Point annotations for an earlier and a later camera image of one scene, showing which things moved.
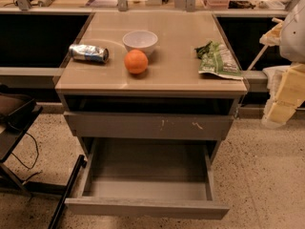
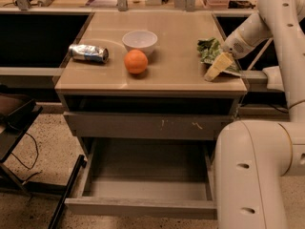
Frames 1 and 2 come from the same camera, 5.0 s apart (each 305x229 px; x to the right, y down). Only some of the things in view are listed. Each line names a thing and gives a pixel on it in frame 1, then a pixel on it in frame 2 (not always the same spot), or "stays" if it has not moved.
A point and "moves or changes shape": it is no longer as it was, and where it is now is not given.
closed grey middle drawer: (148, 125) stays
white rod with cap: (257, 57) stays
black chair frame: (16, 114) stays
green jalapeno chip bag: (213, 58) moves or changes shape
